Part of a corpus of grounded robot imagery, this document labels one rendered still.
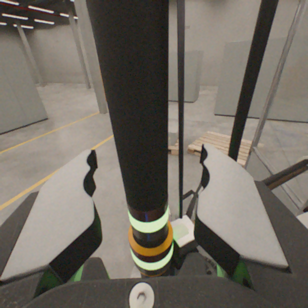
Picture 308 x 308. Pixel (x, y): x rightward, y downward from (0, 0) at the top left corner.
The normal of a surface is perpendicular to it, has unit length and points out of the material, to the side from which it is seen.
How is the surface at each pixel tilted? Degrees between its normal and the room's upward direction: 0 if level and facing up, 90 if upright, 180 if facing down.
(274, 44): 90
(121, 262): 0
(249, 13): 90
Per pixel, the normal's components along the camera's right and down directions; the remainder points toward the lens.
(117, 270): -0.04, -0.85
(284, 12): -0.42, 0.49
